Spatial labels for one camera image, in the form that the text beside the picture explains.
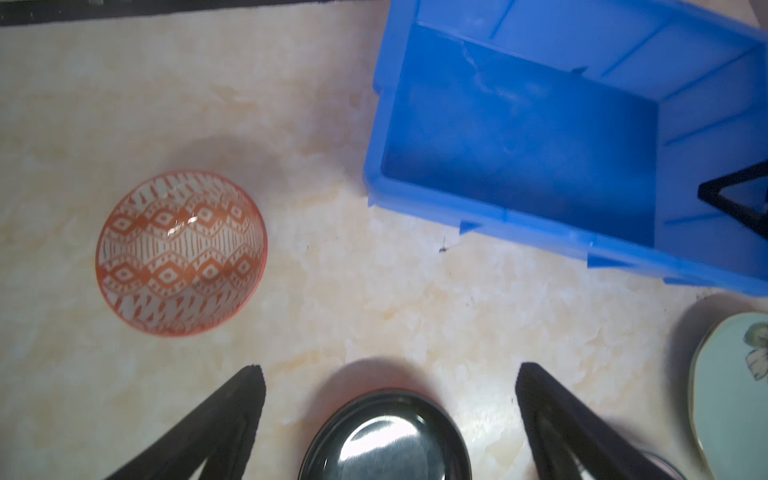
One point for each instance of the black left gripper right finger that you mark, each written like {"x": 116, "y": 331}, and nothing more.
{"x": 567, "y": 439}

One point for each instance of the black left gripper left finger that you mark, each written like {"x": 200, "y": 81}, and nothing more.
{"x": 215, "y": 439}

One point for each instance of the light green flower plate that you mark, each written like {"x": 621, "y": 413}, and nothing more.
{"x": 728, "y": 397}

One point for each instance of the black plate orange underside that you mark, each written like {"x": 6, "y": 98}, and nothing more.
{"x": 388, "y": 434}

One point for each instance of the blue plastic bin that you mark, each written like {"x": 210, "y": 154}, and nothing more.
{"x": 627, "y": 134}

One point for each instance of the red patterned bowl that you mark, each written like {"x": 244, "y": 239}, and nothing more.
{"x": 182, "y": 253}

